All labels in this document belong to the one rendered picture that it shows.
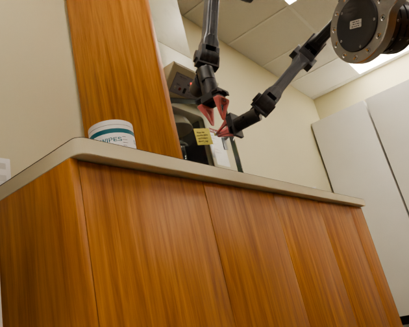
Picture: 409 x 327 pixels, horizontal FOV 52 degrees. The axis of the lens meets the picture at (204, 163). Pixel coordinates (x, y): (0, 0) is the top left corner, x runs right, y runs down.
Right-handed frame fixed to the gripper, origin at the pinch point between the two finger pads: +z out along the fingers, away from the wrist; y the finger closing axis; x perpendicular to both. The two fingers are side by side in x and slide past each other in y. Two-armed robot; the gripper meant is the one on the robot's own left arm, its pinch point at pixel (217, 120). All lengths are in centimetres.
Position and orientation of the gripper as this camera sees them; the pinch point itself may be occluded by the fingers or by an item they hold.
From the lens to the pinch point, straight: 137.4
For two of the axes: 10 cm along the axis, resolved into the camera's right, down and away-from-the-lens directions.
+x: -6.0, -1.2, -7.9
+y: -7.7, 3.6, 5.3
